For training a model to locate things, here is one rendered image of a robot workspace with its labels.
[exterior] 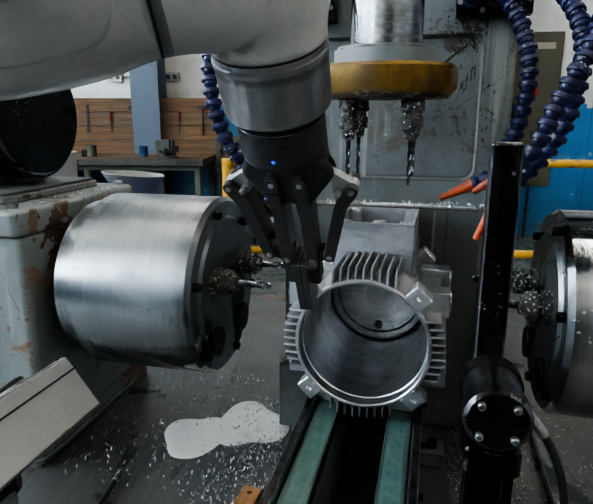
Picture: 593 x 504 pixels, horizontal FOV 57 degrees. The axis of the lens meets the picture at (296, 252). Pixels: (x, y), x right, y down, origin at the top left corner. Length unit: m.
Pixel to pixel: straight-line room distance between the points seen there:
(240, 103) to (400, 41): 0.32
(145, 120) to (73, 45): 5.47
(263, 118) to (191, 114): 5.38
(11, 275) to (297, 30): 0.53
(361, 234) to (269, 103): 0.32
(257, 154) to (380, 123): 0.50
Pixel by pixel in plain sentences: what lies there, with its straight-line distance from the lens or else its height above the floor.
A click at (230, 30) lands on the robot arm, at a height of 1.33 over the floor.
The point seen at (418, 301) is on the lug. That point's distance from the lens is 0.63.
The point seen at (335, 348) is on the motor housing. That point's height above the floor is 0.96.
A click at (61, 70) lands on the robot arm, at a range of 0.38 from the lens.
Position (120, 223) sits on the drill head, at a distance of 0.75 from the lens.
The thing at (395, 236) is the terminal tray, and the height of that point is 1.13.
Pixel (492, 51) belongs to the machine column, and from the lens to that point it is 0.93.
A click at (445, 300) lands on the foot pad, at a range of 0.66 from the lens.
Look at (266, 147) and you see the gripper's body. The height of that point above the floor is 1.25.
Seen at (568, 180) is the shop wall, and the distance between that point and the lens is 6.38.
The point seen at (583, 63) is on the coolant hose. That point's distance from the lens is 0.66.
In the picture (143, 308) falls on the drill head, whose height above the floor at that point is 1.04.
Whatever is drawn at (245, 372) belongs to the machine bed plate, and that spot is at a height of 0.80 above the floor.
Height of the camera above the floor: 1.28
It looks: 14 degrees down
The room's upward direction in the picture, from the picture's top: straight up
